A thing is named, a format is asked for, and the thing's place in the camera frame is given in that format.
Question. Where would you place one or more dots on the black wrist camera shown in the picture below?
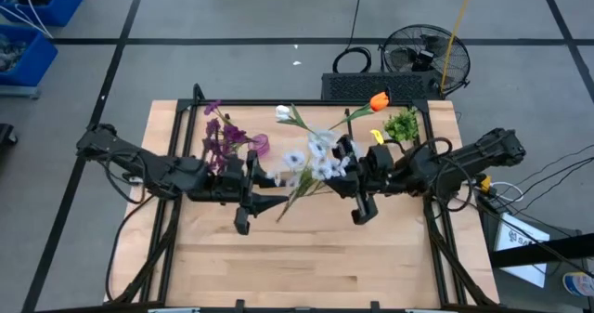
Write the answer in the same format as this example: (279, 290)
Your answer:
(234, 173)
(379, 160)

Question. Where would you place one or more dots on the small green potted plant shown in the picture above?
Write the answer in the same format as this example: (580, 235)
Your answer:
(403, 126)

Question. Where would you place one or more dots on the white artificial tulip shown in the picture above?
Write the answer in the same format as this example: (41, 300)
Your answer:
(282, 112)

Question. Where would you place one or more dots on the orange artificial tulip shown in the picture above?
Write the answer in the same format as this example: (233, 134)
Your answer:
(379, 101)

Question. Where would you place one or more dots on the purple ribbed glass vase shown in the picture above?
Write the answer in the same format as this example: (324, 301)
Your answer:
(261, 145)

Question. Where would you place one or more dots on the white box with logo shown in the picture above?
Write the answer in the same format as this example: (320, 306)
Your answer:
(524, 225)

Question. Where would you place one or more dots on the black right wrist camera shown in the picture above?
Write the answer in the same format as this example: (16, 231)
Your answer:
(379, 160)

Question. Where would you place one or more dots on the black floor fan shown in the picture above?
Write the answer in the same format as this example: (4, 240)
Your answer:
(445, 67)

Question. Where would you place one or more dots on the white artificial flower bunch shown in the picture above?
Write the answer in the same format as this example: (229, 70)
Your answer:
(294, 160)

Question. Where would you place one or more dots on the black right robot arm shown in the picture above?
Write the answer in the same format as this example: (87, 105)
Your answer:
(478, 155)

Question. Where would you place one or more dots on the black perforated metal case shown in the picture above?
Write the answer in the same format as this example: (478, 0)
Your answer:
(362, 86)

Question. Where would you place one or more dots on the yellow connector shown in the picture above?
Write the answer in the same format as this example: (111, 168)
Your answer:
(485, 184)

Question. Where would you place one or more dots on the round white blue container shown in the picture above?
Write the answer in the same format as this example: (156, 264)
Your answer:
(580, 284)

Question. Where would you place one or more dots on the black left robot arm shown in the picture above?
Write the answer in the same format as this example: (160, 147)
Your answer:
(153, 169)

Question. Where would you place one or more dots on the purple artificial flower bunch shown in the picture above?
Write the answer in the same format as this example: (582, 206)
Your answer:
(232, 134)

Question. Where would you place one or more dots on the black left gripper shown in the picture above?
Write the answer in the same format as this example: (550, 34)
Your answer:
(253, 192)

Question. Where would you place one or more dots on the black bar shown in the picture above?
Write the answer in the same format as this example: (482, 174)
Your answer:
(547, 250)

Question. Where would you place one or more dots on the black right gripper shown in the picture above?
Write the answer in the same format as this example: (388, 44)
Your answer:
(378, 185)

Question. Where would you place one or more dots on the black aluminium table frame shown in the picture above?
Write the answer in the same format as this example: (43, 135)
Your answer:
(301, 103)

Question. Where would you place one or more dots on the blue storage bin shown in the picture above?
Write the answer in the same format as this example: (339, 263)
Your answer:
(37, 57)
(65, 6)

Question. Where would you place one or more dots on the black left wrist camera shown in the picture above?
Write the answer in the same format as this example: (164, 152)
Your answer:
(234, 173)

